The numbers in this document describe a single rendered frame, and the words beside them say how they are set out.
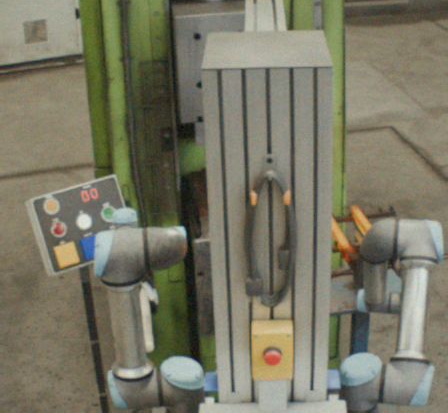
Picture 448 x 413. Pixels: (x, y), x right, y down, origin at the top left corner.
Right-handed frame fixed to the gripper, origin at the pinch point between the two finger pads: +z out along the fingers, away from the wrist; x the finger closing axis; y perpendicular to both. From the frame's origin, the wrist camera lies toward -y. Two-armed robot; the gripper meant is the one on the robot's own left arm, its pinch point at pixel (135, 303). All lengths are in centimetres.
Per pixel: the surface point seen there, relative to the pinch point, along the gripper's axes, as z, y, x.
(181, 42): -73, -51, 16
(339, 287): 22, -41, 71
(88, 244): -8.6, -24.9, -19.0
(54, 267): -4.7, -15.6, -30.3
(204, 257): 10, -46, 20
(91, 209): -18.2, -33.3, -18.2
